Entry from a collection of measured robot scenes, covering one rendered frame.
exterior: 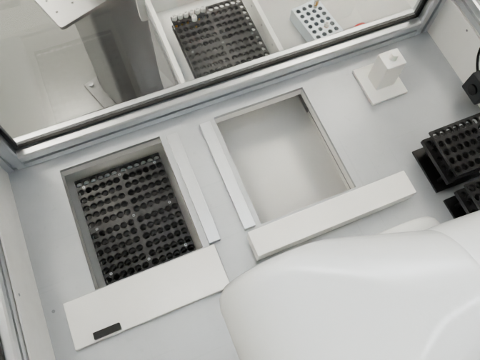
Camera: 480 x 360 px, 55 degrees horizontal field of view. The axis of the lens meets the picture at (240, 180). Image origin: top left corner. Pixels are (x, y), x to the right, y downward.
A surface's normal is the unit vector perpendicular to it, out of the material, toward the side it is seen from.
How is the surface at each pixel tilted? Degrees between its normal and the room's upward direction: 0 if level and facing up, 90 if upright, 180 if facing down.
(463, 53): 90
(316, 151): 0
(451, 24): 90
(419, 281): 16
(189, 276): 0
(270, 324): 31
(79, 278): 0
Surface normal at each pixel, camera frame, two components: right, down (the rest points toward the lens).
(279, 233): 0.04, -0.37
